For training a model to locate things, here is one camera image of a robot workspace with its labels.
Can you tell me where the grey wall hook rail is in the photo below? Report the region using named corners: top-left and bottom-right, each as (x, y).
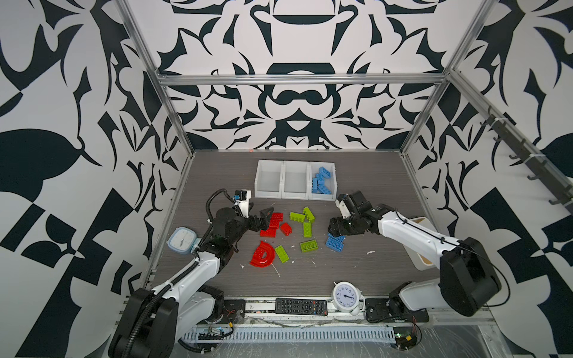
top-left (480, 105), bottom-right (572, 215)

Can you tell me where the white left storage bin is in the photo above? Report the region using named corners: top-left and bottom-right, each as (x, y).
top-left (255, 160), bottom-right (284, 198)

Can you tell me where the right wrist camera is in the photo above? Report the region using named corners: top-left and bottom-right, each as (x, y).
top-left (335, 194), bottom-right (352, 219)

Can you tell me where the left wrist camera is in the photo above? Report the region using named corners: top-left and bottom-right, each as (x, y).
top-left (234, 189), bottom-right (252, 219)

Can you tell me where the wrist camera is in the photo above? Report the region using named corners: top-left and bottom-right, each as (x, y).
top-left (335, 194), bottom-right (352, 219)
top-left (234, 189), bottom-right (252, 219)

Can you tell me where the white middle storage bin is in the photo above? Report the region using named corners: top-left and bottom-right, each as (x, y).
top-left (283, 161), bottom-right (310, 200)

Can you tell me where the white cable duct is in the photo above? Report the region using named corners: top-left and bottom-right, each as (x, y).
top-left (181, 326), bottom-right (396, 344)

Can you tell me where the red small lego brick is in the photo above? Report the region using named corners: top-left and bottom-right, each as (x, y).
top-left (280, 222), bottom-right (292, 237)

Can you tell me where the white analog clock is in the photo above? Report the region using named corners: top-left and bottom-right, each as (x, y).
top-left (331, 281), bottom-right (364, 316)

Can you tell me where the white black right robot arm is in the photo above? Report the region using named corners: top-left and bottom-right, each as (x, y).
top-left (328, 191), bottom-right (505, 318)

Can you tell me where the white storage bin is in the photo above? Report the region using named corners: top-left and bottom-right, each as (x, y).
top-left (283, 161), bottom-right (310, 200)
top-left (310, 162), bottom-right (338, 201)
top-left (255, 160), bottom-right (284, 198)

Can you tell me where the white tissue box wooden top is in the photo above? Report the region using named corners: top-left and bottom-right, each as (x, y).
top-left (403, 216), bottom-right (440, 271)

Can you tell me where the white right storage bin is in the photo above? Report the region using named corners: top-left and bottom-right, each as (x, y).
top-left (310, 162), bottom-right (338, 201)

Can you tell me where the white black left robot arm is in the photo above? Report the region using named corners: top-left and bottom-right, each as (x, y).
top-left (108, 207), bottom-right (274, 357)

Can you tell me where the small green circuit board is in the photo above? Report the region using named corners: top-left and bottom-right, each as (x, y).
top-left (392, 331), bottom-right (419, 351)

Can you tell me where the black remote control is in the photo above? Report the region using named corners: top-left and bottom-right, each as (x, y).
top-left (275, 298), bottom-right (328, 316)

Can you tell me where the green lego brick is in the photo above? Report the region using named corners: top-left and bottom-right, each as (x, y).
top-left (303, 222), bottom-right (313, 238)
top-left (303, 207), bottom-right (316, 223)
top-left (275, 246), bottom-right (289, 263)
top-left (289, 212), bottom-right (306, 222)
top-left (300, 240), bottom-right (319, 253)

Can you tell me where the clear lidded food container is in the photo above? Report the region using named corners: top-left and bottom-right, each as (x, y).
top-left (167, 227), bottom-right (200, 254)

